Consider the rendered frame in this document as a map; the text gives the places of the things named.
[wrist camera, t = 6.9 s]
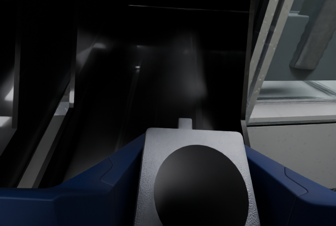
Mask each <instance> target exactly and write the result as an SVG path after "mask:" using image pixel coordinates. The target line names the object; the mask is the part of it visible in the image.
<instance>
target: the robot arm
mask: <svg viewBox="0 0 336 226"><path fill-rule="evenodd" d="M144 137H145V133H143V134H142V135H140V136H139V137H137V138H136V139H134V140H133V141H131V142H130V143H128V144H127V145H125V146H124V147H122V148H121V149H119V150H118V151H116V152H115V153H113V154H112V155H110V156H109V157H107V158H105V159H104V160H102V161H101V162H99V163H98V164H96V165H94V166H93V167H91V168H89V169H87V170H86V171H84V172H82V173H80V174H78V175H76V176H75V177H73V178H71V179H69V180H67V181H65V182H63V183H62V184H60V185H57V186H55V187H51V188H46V189H38V188H0V226H132V223H133V219H134V212H135V205H136V197H137V190H138V182H139V175H140V167H141V160H142V152H143V145H144ZM244 147H245V152H246V157H247V162H248V167H249V172H250V177H251V182H252V186H253V191H254V196H255V201H256V206H257V211H258V216H259V221H260V226H336V192H334V191H332V190H330V189H328V188H326V187H324V186H322V185H320V184H318V183H316V182H314V181H312V180H310V179H308V178H306V177H304V176H302V175H300V174H298V173H296V172H294V171H292V170H291V169H289V168H287V167H284V166H283V165H281V164H280V163H278V162H276V161H274V160H272V159H270V158H269V157H267V156H265V155H263V154H261V153H259V152H258V151H256V150H254V149H252V148H250V147H249V146H247V145H245V144H244Z"/></svg>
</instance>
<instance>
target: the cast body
mask: <svg viewBox="0 0 336 226"><path fill-rule="evenodd" d="M132 226H261V224H260V219H259V214H258V209H257V205H256V200H255V195H254V190H253V185H252V180H251V175H250V170H249V165H248V161H247V156H246V151H245V146H244V141H243V137H242V135H241V133H239V132H231V131H211V130H193V128H192V119H190V118H179V119H178V124H177V129H171V128H148V129H147V130H146V132H145V134H144V142H143V149H142V157H141V164H140V172H139V179H138V187H137V194H136V202H135V209H134V217H133V224H132Z"/></svg>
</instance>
